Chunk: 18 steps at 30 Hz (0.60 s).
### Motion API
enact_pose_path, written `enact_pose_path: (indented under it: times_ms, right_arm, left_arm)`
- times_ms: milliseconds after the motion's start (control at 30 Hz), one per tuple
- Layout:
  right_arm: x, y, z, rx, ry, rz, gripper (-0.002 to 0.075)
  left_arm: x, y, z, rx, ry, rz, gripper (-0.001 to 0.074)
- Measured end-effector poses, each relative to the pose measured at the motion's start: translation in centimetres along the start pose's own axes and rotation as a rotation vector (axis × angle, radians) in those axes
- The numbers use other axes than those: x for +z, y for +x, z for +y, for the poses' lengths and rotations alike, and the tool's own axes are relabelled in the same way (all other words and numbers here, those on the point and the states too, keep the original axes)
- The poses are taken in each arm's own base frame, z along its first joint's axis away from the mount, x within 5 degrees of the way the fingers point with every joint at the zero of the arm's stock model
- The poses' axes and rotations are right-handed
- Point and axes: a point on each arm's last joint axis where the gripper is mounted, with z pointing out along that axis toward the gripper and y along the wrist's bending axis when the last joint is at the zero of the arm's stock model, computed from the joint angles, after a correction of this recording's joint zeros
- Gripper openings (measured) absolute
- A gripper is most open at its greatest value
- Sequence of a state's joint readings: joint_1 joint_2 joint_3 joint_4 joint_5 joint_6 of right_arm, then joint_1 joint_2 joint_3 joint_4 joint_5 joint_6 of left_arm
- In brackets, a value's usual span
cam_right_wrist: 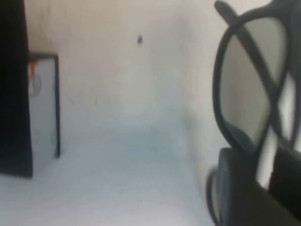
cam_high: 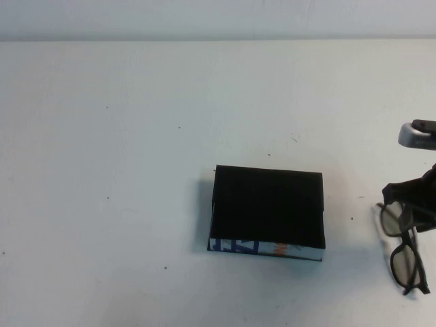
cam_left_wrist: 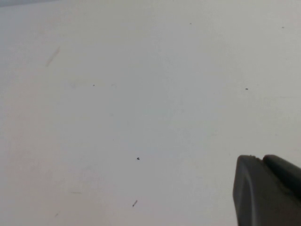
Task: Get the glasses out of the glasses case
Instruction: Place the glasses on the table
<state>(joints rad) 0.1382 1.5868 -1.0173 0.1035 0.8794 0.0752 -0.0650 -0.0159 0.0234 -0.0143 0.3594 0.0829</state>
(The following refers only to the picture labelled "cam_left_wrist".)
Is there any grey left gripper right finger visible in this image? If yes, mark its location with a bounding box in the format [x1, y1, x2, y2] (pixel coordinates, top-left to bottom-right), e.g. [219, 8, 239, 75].
[262, 154, 301, 202]

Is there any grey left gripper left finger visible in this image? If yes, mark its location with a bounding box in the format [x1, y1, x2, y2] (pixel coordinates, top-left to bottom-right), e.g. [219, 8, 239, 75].
[232, 154, 301, 226]

